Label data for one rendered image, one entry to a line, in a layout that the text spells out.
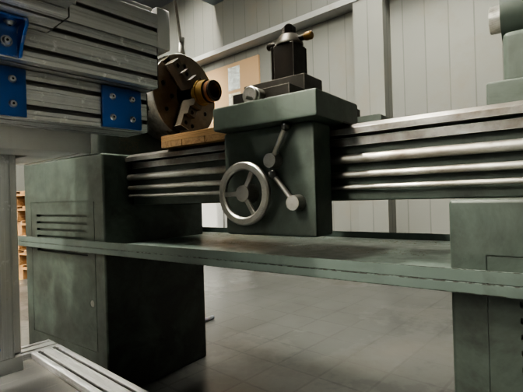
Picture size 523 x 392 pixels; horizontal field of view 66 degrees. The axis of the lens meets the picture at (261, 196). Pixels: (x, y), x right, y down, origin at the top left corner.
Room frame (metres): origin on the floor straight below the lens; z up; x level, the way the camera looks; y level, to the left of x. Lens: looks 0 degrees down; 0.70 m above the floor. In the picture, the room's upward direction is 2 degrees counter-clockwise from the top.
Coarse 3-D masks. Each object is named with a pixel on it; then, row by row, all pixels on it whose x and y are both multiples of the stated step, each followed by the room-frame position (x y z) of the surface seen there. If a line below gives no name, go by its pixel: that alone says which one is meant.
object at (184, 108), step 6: (180, 102) 1.50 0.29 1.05; (186, 102) 1.47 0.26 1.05; (192, 102) 1.45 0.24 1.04; (180, 108) 1.48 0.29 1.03; (186, 108) 1.46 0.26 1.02; (192, 108) 1.46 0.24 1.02; (198, 108) 1.46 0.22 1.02; (180, 114) 1.47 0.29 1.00; (186, 114) 1.46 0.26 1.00; (192, 114) 1.47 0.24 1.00; (180, 120) 1.45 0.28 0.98; (186, 120) 1.46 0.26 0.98; (174, 126) 1.46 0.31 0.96; (180, 126) 1.46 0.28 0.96; (186, 126) 1.46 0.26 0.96; (174, 132) 1.48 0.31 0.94
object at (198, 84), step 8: (200, 80) 1.46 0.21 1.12; (208, 80) 1.43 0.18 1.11; (192, 88) 1.46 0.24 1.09; (200, 88) 1.42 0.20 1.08; (208, 88) 1.41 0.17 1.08; (216, 88) 1.47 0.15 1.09; (192, 96) 1.46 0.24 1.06; (200, 96) 1.43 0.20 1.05; (208, 96) 1.42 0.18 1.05; (216, 96) 1.45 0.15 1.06; (200, 104) 1.46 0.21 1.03
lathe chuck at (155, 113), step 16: (160, 64) 1.43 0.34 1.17; (192, 64) 1.55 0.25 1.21; (160, 80) 1.42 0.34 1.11; (160, 96) 1.42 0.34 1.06; (176, 96) 1.48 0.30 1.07; (160, 112) 1.42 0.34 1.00; (176, 112) 1.48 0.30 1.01; (208, 112) 1.61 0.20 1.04; (160, 128) 1.47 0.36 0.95; (192, 128) 1.55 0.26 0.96
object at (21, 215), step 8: (16, 192) 3.72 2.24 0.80; (24, 192) 3.65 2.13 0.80; (16, 200) 3.72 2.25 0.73; (24, 200) 3.78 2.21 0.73; (24, 208) 3.67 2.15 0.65; (24, 216) 3.78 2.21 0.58; (24, 224) 3.71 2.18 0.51; (24, 232) 3.75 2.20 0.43; (24, 248) 3.76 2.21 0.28; (24, 256) 3.77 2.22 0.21; (24, 264) 3.73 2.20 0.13; (24, 272) 3.74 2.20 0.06
